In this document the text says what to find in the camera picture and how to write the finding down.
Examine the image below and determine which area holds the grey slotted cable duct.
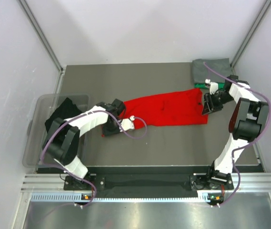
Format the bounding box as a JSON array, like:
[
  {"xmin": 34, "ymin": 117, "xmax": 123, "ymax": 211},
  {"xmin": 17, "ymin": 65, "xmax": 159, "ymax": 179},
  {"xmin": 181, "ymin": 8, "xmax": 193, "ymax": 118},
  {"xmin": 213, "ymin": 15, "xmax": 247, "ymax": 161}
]
[{"xmin": 30, "ymin": 192, "xmax": 224, "ymax": 203}]

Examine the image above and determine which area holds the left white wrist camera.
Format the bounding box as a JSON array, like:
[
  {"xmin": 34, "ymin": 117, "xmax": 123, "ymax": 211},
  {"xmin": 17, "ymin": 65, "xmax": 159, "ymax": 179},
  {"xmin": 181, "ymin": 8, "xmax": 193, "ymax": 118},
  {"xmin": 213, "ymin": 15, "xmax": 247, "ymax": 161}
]
[{"xmin": 119, "ymin": 115, "xmax": 135, "ymax": 132}]

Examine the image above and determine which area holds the folded green t shirt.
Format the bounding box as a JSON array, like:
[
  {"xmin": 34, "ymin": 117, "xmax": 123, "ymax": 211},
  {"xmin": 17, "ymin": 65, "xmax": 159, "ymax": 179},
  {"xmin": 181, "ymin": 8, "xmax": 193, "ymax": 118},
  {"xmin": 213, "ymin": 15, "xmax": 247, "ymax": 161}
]
[{"xmin": 194, "ymin": 83, "xmax": 224, "ymax": 89}]

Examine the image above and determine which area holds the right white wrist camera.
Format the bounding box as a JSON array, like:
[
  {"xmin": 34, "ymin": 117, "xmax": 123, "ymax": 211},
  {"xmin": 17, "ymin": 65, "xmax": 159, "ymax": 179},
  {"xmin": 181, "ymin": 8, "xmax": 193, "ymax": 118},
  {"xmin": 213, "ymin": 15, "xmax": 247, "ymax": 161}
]
[{"xmin": 205, "ymin": 79, "xmax": 219, "ymax": 95}]

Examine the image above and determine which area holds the aluminium frame post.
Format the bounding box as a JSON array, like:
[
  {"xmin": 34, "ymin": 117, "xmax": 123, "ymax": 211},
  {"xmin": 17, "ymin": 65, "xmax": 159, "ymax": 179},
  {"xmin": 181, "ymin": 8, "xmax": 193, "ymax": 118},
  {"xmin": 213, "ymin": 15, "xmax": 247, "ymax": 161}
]
[
  {"xmin": 231, "ymin": 0, "xmax": 271, "ymax": 69},
  {"xmin": 17, "ymin": 0, "xmax": 64, "ymax": 73}
]

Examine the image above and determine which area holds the clear plastic bin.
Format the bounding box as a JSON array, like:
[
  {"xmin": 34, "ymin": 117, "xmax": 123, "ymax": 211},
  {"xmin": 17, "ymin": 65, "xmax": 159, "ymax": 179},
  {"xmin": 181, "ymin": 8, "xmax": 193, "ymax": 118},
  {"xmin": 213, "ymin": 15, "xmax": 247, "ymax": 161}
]
[{"xmin": 22, "ymin": 93, "xmax": 91, "ymax": 168}]

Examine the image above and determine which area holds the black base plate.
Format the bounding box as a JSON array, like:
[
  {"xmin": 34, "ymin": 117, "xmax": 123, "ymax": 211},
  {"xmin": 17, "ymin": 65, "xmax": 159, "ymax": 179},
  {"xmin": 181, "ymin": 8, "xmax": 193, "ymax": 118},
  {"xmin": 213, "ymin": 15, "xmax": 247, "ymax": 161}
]
[{"xmin": 63, "ymin": 173, "xmax": 236, "ymax": 193}]

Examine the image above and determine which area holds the folded grey t shirt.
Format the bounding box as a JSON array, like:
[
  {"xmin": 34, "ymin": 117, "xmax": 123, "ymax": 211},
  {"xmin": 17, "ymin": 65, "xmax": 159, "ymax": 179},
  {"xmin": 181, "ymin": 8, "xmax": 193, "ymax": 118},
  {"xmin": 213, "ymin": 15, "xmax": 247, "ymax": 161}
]
[{"xmin": 191, "ymin": 58, "xmax": 233, "ymax": 84}]

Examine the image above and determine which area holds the left aluminium frame post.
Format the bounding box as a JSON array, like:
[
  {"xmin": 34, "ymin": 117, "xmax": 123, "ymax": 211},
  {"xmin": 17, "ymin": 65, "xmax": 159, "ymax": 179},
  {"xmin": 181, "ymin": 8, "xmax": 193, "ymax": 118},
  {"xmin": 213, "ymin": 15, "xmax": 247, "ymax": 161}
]
[{"xmin": 17, "ymin": 0, "xmax": 64, "ymax": 73}]

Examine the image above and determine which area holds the right aluminium frame post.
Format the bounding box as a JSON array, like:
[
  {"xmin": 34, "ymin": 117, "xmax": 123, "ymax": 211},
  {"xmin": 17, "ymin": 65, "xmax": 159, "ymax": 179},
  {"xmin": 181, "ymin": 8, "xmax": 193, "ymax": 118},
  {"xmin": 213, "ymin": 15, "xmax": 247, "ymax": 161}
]
[{"xmin": 231, "ymin": 0, "xmax": 271, "ymax": 69}]

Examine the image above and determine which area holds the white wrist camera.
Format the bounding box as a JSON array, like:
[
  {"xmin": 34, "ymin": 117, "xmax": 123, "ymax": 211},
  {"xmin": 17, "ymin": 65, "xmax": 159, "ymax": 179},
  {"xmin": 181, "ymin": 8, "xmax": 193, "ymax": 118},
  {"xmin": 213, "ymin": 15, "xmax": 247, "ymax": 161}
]
[
  {"xmin": 205, "ymin": 79, "xmax": 219, "ymax": 95},
  {"xmin": 119, "ymin": 115, "xmax": 135, "ymax": 132}
]

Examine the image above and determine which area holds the red t shirt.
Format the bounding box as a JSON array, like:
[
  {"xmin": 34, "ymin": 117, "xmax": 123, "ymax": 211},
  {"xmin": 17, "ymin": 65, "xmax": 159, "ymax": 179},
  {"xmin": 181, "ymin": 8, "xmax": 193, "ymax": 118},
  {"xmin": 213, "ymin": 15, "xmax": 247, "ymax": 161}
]
[{"xmin": 113, "ymin": 88, "xmax": 208, "ymax": 126}]

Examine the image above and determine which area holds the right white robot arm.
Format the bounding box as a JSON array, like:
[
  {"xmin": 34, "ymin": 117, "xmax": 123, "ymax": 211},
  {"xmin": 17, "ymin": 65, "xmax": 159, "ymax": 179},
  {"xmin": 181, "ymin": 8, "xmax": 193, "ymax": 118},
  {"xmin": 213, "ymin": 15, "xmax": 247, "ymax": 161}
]
[{"xmin": 202, "ymin": 75, "xmax": 269, "ymax": 189}]

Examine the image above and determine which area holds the black t shirt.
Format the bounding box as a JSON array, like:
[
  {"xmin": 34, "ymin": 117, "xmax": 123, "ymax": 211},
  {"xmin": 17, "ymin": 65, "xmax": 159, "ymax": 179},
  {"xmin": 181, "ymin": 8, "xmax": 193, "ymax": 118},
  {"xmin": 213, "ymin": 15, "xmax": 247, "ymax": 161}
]
[{"xmin": 45, "ymin": 98, "xmax": 82, "ymax": 133}]

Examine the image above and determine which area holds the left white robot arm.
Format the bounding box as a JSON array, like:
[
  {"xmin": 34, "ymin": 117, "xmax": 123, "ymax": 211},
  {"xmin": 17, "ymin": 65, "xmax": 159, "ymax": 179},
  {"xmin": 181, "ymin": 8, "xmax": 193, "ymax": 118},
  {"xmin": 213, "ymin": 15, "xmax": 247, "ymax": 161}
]
[{"xmin": 40, "ymin": 99, "xmax": 134, "ymax": 189}]

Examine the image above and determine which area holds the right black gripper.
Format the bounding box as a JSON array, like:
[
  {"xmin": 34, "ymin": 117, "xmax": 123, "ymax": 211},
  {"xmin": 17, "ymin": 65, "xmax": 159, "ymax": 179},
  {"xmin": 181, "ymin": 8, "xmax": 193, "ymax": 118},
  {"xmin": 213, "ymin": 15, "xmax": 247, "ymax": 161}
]
[{"xmin": 201, "ymin": 92, "xmax": 235, "ymax": 115}]

